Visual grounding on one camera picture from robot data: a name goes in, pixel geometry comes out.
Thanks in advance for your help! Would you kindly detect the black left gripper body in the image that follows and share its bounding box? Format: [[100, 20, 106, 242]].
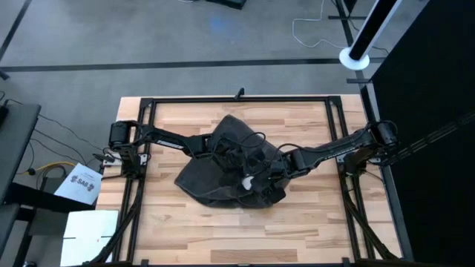
[[218, 142, 253, 174]]

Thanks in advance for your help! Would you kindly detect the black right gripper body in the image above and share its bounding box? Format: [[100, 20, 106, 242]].
[[261, 157, 294, 188]]

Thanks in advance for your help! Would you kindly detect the dark grey terry towel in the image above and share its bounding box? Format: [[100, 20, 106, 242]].
[[174, 113, 289, 209]]

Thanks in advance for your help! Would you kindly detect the black floor equipment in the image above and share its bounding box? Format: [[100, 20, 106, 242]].
[[205, 0, 248, 10]]

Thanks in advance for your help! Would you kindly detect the white printed paper sheet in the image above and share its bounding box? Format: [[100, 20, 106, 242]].
[[54, 162, 103, 205]]

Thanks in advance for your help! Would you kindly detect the black and white pole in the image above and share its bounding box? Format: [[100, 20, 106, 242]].
[[338, 0, 404, 71]]

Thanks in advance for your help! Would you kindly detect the dark grey side desk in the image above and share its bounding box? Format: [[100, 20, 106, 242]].
[[0, 100, 42, 207]]

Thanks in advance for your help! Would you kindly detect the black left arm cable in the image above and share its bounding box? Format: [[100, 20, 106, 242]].
[[207, 131, 269, 164]]

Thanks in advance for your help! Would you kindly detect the black metal table frame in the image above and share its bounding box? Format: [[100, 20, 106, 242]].
[[83, 95, 402, 267]]

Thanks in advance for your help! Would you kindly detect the white floor cable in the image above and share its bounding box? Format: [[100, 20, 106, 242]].
[[291, 0, 348, 50]]

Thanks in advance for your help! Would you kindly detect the black floor cable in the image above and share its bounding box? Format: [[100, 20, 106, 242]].
[[32, 128, 89, 165], [38, 113, 104, 152]]

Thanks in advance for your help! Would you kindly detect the black partition wall panel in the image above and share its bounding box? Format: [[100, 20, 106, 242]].
[[358, 0, 475, 267]]

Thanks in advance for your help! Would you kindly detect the yellow floor cable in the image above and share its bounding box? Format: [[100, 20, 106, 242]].
[[16, 160, 77, 177]]

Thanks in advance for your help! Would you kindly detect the black desk leg frame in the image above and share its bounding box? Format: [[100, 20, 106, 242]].
[[0, 181, 98, 267]]

